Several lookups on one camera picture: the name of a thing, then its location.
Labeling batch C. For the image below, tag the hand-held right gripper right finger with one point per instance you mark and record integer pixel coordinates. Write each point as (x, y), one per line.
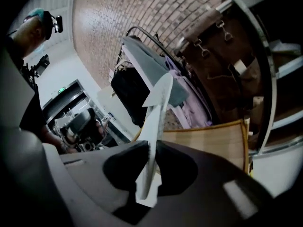
(208, 188)

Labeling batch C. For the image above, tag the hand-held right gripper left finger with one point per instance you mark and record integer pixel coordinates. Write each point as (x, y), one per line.
(78, 174)

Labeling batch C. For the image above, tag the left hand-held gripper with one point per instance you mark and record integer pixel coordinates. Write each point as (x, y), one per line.
(80, 124)

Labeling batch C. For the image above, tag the wooden cart shelf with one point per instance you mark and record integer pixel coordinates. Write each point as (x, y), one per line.
(208, 141)

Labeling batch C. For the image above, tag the person's left forearm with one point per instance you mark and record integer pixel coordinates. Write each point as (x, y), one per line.
(50, 138)

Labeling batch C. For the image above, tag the green exit sign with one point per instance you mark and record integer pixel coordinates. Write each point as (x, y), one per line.
(61, 89)

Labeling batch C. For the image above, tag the person's torso in black shirt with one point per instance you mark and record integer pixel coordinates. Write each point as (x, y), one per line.
(28, 107)

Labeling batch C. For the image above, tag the black handbag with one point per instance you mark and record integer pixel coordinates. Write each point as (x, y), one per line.
(130, 89)

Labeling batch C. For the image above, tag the purple garment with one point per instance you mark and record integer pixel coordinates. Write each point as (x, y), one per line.
(191, 96)

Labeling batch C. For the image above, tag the grey folded cloth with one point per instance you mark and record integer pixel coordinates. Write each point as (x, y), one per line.
(151, 58)

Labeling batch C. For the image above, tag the person's head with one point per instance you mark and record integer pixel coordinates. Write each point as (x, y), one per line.
(30, 37)

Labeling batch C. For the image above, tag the black metal rack tube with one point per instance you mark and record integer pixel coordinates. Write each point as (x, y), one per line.
(151, 35)

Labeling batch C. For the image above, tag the brown leather backpack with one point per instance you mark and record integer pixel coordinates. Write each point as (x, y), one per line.
(220, 63)

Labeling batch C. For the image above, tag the black door frame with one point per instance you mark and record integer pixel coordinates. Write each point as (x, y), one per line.
(71, 91)

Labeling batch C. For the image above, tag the black camera on stand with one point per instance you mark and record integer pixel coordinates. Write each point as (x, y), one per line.
(41, 65)

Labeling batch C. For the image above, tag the black head camera mount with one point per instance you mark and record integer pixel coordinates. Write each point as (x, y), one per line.
(58, 23)

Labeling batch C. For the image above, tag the white wardrobe frame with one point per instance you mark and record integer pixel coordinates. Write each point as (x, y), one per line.
(270, 84)

